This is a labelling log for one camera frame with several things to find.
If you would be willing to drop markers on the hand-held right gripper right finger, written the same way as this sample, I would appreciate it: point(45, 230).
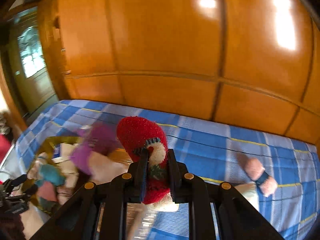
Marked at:
point(172, 180)

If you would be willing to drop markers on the door with glass window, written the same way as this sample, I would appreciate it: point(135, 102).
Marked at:
point(32, 55)

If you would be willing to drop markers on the purple cloth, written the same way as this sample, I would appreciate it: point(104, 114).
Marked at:
point(92, 145)

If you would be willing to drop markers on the red fuzzy sock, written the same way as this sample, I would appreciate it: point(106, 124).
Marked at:
point(140, 132)

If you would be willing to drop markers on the blue plaid bed sheet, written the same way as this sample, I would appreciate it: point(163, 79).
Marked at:
point(212, 150)

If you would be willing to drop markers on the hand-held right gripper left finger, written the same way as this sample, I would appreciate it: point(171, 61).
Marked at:
point(143, 180)

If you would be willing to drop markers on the wooden wardrobe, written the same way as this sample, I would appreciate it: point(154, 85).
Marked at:
point(175, 42)

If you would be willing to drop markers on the gold rimmed basket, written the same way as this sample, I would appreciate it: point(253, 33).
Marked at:
point(50, 140)

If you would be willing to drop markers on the pink fuzzy sock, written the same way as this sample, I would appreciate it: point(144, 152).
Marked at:
point(255, 167)

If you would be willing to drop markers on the red cloth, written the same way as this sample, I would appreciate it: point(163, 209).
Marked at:
point(5, 146)

